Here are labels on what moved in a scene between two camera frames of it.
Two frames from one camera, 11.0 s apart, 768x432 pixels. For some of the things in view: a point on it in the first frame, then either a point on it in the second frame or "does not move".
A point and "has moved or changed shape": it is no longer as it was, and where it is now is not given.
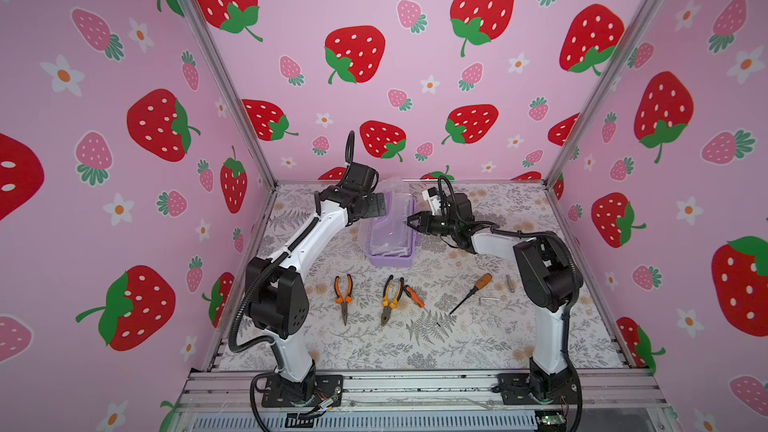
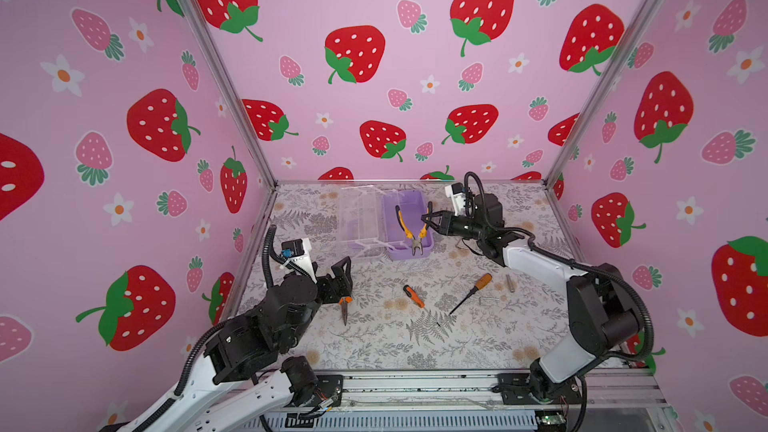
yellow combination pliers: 389,306 → 416,242
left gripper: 374,209 → 325,285
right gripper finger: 417,217 → 435,218
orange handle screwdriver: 481,284 does not move
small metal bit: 510,283 does not move
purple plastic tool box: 388,241 has moved or changed shape
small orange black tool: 413,294 does not move
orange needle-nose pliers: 344,301 does not move
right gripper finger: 419,225 → 442,227
